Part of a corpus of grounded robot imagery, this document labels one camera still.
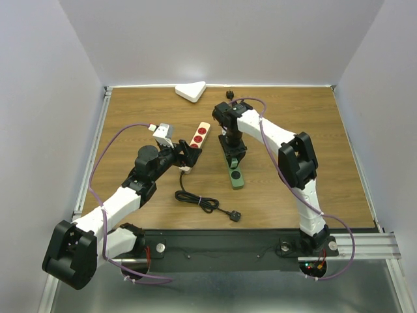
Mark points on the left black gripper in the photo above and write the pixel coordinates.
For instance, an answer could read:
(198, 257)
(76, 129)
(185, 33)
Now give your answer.
(189, 156)

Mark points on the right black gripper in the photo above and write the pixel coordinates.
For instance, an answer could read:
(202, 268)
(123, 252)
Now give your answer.
(240, 150)

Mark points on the green black power strip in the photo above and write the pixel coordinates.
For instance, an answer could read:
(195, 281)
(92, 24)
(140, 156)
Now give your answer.
(235, 175)

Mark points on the green charger plug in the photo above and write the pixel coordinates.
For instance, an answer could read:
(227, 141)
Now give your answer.
(234, 163)

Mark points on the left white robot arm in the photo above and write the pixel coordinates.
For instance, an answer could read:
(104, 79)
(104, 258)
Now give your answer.
(78, 248)

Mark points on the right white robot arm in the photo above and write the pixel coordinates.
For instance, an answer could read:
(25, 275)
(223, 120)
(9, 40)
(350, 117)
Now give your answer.
(293, 156)

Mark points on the cream red power strip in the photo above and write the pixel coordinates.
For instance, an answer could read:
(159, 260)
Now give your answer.
(200, 135)

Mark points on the white triangular device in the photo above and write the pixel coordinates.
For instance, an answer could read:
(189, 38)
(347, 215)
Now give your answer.
(191, 91)

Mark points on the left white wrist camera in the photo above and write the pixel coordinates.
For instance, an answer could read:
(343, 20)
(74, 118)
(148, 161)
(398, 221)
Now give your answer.
(162, 133)

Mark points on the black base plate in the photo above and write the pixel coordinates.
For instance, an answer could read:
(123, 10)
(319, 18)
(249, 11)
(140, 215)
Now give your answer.
(178, 251)

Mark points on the aluminium frame rail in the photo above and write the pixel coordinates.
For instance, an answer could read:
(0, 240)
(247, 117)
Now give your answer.
(52, 283)

